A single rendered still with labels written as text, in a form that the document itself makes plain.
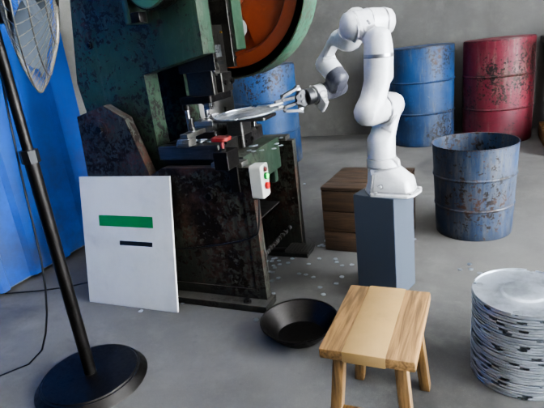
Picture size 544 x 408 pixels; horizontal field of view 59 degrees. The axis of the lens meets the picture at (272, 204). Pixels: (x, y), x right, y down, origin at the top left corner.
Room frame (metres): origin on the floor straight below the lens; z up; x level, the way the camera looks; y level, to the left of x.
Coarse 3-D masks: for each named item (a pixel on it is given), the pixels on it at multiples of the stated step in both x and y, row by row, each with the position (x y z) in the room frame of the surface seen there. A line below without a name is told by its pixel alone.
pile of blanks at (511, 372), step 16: (480, 304) 1.24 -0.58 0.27; (480, 320) 1.24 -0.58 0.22; (496, 320) 1.19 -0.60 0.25; (512, 320) 1.15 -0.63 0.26; (528, 320) 1.13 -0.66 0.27; (480, 336) 1.23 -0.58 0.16; (496, 336) 1.18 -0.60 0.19; (512, 336) 1.15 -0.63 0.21; (528, 336) 1.13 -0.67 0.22; (480, 352) 1.23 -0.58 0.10; (496, 352) 1.19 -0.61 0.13; (512, 352) 1.16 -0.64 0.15; (528, 352) 1.13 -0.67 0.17; (480, 368) 1.23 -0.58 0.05; (496, 368) 1.18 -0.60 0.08; (512, 368) 1.15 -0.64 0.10; (528, 368) 1.13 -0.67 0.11; (496, 384) 1.19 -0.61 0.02; (512, 384) 1.14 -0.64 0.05; (528, 384) 1.13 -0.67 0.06; (528, 400) 1.13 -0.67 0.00
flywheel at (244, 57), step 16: (240, 0) 2.49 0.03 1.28; (256, 0) 2.48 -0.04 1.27; (272, 0) 2.45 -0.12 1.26; (288, 0) 2.38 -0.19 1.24; (256, 16) 2.48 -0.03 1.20; (272, 16) 2.45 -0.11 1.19; (288, 16) 2.38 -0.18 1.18; (256, 32) 2.49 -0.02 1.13; (272, 32) 2.42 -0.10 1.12; (288, 32) 2.41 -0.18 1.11; (256, 48) 2.45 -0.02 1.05; (272, 48) 2.42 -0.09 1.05; (240, 64) 2.49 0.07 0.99; (256, 64) 2.55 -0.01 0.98
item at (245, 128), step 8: (240, 120) 2.06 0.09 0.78; (248, 120) 2.05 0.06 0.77; (256, 120) 2.03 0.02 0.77; (264, 120) 2.02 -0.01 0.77; (232, 128) 2.10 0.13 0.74; (240, 128) 2.09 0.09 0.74; (248, 128) 2.14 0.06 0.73; (240, 136) 2.09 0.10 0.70; (248, 136) 2.13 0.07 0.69; (240, 144) 2.09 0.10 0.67; (248, 144) 2.12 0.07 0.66
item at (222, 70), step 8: (216, 32) 2.19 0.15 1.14; (216, 40) 2.18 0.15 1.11; (216, 48) 2.17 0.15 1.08; (216, 56) 2.16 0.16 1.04; (224, 56) 2.22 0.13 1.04; (224, 64) 2.22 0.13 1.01; (200, 72) 2.12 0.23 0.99; (208, 72) 2.11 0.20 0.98; (216, 72) 2.12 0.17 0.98; (224, 72) 2.14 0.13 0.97; (192, 80) 2.14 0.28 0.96; (200, 80) 2.13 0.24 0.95; (208, 80) 2.11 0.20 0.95; (216, 80) 2.12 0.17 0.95; (224, 80) 2.12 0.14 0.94; (232, 80) 2.17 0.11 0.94; (192, 88) 2.15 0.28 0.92; (200, 88) 2.13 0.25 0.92; (208, 88) 2.11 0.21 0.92; (216, 88) 2.12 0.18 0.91; (224, 88) 2.12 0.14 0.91; (232, 88) 2.19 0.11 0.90
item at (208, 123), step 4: (216, 116) 2.25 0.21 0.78; (204, 120) 2.17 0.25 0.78; (208, 120) 2.15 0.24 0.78; (212, 120) 2.14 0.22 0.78; (196, 124) 2.15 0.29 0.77; (200, 124) 2.14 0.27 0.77; (204, 124) 2.13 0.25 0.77; (208, 124) 2.12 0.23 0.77; (212, 124) 2.12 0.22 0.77; (216, 124) 2.15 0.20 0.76; (220, 124) 2.18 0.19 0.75; (224, 124) 2.22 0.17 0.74; (196, 128) 2.15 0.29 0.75; (208, 128) 2.13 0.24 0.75; (212, 128) 2.12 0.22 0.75; (216, 128) 2.15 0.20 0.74
